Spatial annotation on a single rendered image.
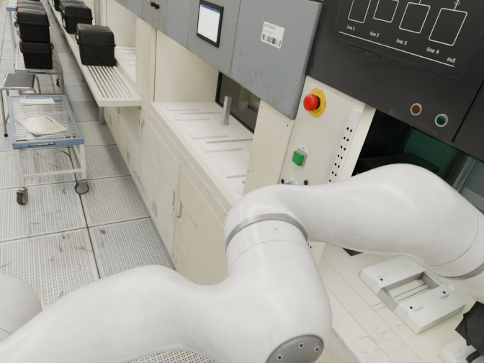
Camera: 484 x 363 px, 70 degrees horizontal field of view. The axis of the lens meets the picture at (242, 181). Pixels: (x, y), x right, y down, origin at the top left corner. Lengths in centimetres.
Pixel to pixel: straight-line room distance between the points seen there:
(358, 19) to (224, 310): 63
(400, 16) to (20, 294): 74
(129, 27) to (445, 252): 343
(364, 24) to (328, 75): 13
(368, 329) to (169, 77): 172
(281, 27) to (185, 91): 135
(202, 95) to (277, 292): 204
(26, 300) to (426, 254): 50
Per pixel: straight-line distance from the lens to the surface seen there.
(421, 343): 106
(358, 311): 104
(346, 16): 82
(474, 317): 95
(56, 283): 221
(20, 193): 278
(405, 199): 37
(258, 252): 37
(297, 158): 91
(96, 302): 42
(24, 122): 290
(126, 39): 365
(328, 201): 37
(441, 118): 66
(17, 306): 56
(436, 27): 69
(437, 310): 113
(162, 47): 214
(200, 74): 226
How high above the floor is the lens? 158
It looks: 30 degrees down
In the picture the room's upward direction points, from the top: 11 degrees clockwise
